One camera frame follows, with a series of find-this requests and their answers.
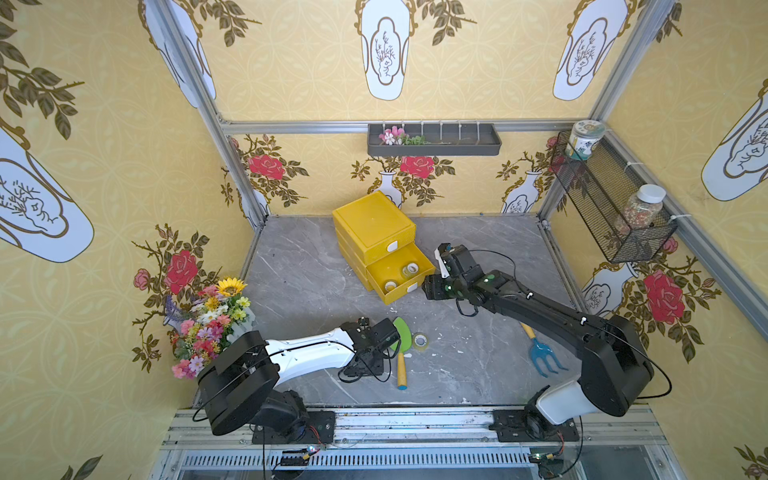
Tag black wire wall basket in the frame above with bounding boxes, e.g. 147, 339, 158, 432
551, 131, 678, 263

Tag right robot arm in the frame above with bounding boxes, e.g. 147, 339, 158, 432
422, 243, 654, 437

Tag grey wall shelf tray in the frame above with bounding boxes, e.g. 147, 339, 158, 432
367, 121, 502, 157

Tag blue hand rake yellow handle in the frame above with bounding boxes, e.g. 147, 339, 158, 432
520, 323, 567, 378

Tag small pink flowers on shelf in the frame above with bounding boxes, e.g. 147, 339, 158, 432
379, 126, 427, 146

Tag patterned jar green lid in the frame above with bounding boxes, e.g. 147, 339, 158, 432
564, 119, 606, 161

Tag yellow plastic drawer cabinet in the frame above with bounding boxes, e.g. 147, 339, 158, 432
332, 191, 416, 291

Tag clear jar white lid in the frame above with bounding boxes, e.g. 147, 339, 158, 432
614, 184, 666, 235

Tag colourful artificial flower bouquet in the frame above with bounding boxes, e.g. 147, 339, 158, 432
165, 278, 251, 380

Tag aluminium front rail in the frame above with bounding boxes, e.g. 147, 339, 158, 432
150, 405, 684, 479

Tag green trowel yellow handle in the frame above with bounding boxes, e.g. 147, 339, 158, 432
393, 317, 412, 390

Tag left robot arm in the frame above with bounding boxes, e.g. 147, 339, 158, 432
198, 317, 406, 440

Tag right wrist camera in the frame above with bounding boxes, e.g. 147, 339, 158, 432
434, 249, 450, 278

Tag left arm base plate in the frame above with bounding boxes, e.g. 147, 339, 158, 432
252, 410, 336, 445

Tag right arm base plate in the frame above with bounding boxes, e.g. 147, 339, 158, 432
488, 409, 581, 443

